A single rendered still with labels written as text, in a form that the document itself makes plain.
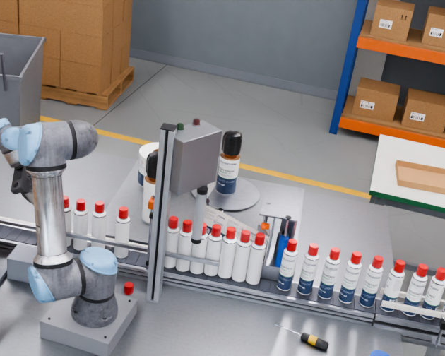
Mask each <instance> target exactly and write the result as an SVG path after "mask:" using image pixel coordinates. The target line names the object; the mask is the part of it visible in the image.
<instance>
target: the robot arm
mask: <svg viewBox="0 0 445 356"><path fill-rule="evenodd" d="M97 143H98V134H97V130H96V129H95V127H94V126H93V125H91V124H89V123H88V122H86V121H80V120H68V121H53V122H44V123H40V122H37V123H35V124H27V125H25V126H15V127H12V126H11V123H9V121H8V119H7V118H2V119H0V151H1V152H2V154H3V156H4V157H5V159H6V161H7V163H8V164H9V165H10V166H11V168H14V173H13V181H12V185H11V192H12V193H13V194H19V193H21V194H22V196H23V197H24V198H25V199H26V200H27V201H28V202H29V203H31V204H33V205H34V207H35V225H36V235H37V252H38V253H37V255H36V256H35V257H34V258H33V266H30V267H29V268H28V280H29V283H30V286H31V289H32V292H33V294H34V296H35V298H36V300H37V301H38V302H40V303H48V302H55V301H58V300H61V299H67V298H70V297H75V298H74V300H73V302H72V304H71V316H72V318H73V320H74V321H75V322H76V323H77V324H80V325H82V326H85V327H88V328H102V327H105V326H108V325H110V324H111V323H113V322H114V321H115V319H116V318H117V315H118V309H119V308H118V304H117V300H116V297H115V294H114V291H115V284H116V276H117V270H118V269H117V258H116V256H115V255H114V254H113V253H112V252H111V251H109V250H107V249H104V248H102V247H88V248H85V249H84V250H83V251H82V252H81V253H80V255H79V257H77V258H73V255H72V254H71V253H70V252H69V251H67V243H66V223H65V212H64V192H63V181H62V173H63V171H64V170H65V169H66V168H67V164H66V161H67V160H75V159H79V158H83V157H85V156H87V155H89V154H90V153H92V152H93V151H94V149H95V148H96V146H97Z"/></svg>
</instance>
